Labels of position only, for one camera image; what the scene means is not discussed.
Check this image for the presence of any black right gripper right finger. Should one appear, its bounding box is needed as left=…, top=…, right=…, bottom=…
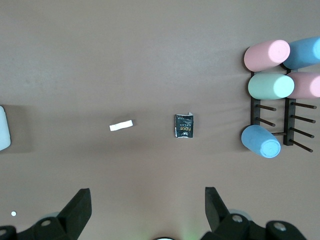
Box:
left=201, top=186, right=310, bottom=240

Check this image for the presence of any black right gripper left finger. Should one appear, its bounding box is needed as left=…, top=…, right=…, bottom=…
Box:
left=0, top=188, right=92, bottom=240

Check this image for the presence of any white paper strip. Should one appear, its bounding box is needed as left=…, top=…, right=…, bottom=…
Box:
left=109, top=119, right=134, bottom=132

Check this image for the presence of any white trash bin lid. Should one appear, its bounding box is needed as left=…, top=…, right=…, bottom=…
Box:
left=0, top=105, right=11, bottom=152

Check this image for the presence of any white desktop trash bin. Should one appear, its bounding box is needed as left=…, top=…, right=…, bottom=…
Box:
left=0, top=104, right=12, bottom=152

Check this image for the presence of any blue plastic cup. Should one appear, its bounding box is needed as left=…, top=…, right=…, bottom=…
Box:
left=282, top=36, right=320, bottom=71
left=241, top=124, right=282, bottom=159

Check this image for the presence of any dark wooden cup rack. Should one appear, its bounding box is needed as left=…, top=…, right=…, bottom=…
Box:
left=249, top=67, right=318, bottom=153

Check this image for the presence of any green plastic cup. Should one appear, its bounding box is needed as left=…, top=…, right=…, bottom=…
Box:
left=247, top=72, right=295, bottom=100

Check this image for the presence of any pink plastic cup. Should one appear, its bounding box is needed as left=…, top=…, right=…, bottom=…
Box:
left=286, top=71, right=320, bottom=100
left=243, top=39, right=291, bottom=73

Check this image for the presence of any brown table cover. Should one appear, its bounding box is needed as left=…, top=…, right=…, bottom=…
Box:
left=0, top=0, right=320, bottom=240

